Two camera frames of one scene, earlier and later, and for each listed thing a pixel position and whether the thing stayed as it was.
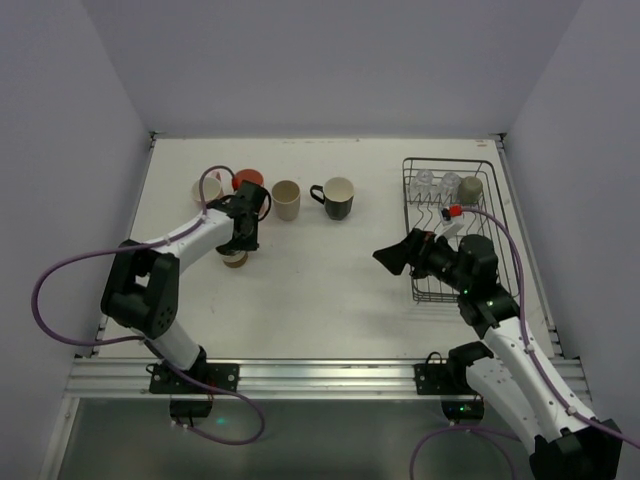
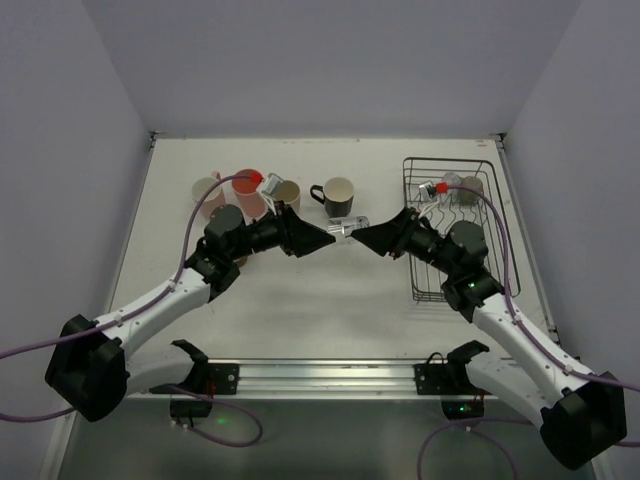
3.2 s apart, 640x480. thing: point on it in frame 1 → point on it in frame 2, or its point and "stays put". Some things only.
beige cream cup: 286,199 stays put
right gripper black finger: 420,238 → 400,224
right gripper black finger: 396,257 → 382,238
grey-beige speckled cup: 470,189 stays put
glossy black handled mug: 338,197 stays put
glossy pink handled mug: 213,188 stays put
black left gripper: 245,242 → 286,230
